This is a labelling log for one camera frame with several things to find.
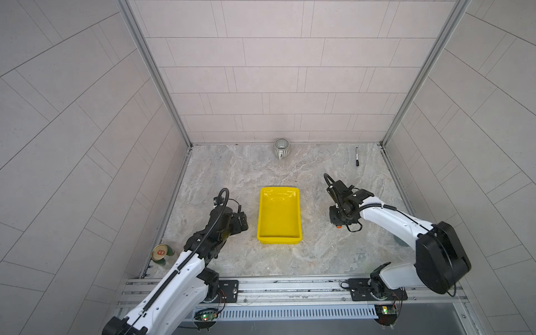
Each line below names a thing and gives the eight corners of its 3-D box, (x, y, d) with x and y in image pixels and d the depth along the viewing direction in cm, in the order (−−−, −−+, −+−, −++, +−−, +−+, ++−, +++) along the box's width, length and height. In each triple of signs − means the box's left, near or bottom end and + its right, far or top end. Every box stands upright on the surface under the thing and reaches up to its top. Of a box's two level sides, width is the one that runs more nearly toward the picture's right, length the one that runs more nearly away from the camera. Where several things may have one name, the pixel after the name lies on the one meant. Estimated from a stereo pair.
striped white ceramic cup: (279, 163, 110) (279, 152, 104) (269, 152, 115) (269, 141, 109) (293, 155, 114) (294, 145, 108) (282, 145, 119) (283, 134, 113)
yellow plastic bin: (258, 244, 84) (256, 238, 78) (261, 193, 99) (260, 185, 94) (301, 244, 84) (303, 238, 78) (298, 193, 99) (299, 185, 94)
